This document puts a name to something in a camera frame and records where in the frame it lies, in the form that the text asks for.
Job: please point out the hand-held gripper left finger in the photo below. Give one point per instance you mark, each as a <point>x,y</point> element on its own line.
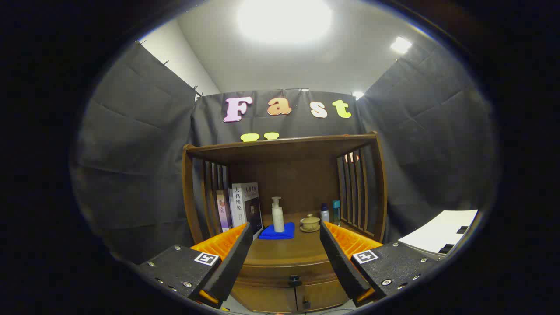
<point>234,262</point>

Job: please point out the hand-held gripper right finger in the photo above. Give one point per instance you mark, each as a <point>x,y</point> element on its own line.
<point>341,262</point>

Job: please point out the wooden drawer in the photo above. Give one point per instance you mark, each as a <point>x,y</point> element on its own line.
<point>271,273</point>

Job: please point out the wooden cabinet door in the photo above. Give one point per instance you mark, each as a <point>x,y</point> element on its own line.
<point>323,295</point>
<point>262,297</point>

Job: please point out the wooden countertop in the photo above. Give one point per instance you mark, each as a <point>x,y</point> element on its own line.
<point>288,249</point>

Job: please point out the wooden cabinet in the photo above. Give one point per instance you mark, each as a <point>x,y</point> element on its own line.
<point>284,175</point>

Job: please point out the yellow saucer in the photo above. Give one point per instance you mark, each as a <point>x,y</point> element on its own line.
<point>310,230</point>

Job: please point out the folded blue cloth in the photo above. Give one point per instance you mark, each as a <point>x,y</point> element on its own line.
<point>273,234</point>

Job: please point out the teal slim bottle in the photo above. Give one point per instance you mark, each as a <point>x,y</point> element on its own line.
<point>336,212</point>

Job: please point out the white bottle with blue cap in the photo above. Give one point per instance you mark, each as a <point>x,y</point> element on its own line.
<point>324,214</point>

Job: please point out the thin purple book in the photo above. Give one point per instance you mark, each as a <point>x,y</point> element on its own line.
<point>224,212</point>

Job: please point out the yellow lidded teacup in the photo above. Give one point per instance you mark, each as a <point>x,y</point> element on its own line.
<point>310,221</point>

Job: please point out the thick white portrait book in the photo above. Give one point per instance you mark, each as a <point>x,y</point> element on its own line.
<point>245,205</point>

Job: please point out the white pump bottle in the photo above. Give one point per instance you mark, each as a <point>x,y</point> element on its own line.
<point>278,218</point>

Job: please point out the small ceiling spotlight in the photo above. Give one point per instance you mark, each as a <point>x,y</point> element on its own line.
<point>358,95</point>
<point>401,45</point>

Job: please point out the large ceiling light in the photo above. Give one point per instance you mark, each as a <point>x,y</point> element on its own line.
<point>284,19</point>

